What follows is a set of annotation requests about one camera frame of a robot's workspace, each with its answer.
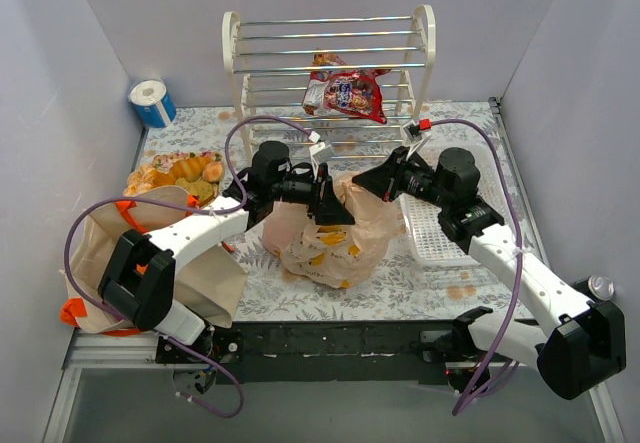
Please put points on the white metal shelf rack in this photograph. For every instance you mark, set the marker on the white metal shelf rack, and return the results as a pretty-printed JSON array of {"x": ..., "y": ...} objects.
[{"x": 268, "y": 64}]

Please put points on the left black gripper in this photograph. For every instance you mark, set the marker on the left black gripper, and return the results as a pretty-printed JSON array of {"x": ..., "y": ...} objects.
[{"x": 322, "y": 190}]

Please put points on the metal can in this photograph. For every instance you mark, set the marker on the metal can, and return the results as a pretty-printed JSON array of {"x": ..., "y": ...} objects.
[{"x": 597, "y": 287}]

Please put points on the toilet paper roll blue wrap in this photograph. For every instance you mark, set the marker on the toilet paper roll blue wrap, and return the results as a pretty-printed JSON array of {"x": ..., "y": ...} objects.
[{"x": 153, "y": 104}]

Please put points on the white plastic basket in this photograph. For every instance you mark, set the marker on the white plastic basket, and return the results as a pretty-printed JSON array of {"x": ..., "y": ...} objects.
[{"x": 428, "y": 244}]

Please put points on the floral bread tray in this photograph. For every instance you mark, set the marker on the floral bread tray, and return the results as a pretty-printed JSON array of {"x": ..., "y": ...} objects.
[{"x": 155, "y": 174}]

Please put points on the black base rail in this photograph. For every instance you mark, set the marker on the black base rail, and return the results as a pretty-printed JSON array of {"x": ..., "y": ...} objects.
[{"x": 321, "y": 351}]

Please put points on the peach plastic grocery bag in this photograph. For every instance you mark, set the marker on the peach plastic grocery bag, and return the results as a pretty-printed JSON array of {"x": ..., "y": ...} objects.
[{"x": 339, "y": 256}]

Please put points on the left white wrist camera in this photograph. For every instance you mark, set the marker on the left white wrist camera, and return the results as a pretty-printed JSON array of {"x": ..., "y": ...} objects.
[{"x": 320, "y": 151}]

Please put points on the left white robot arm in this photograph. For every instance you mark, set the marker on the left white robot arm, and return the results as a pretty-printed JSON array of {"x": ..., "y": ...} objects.
[{"x": 138, "y": 281}]

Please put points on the canvas tote bag orange handles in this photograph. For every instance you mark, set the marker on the canvas tote bag orange handles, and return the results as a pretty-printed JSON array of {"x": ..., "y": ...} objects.
[{"x": 211, "y": 284}]

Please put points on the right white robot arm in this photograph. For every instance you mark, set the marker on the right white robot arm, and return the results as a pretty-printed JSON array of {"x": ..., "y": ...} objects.
[{"x": 578, "y": 340}]

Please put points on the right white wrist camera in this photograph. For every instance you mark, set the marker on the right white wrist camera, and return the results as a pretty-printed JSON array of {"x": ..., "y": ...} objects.
[{"x": 415, "y": 134}]

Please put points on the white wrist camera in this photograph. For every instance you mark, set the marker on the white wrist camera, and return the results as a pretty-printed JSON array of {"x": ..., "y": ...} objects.
[
  {"x": 320, "y": 151},
  {"x": 415, "y": 134}
]

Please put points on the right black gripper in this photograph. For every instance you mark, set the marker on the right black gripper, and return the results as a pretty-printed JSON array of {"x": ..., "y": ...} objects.
[{"x": 394, "y": 179}]

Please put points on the red candy bag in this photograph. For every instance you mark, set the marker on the red candy bag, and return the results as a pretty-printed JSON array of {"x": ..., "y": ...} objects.
[{"x": 353, "y": 92}]

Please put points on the bread loaf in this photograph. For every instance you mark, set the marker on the bread loaf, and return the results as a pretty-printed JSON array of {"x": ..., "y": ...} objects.
[{"x": 189, "y": 168}]

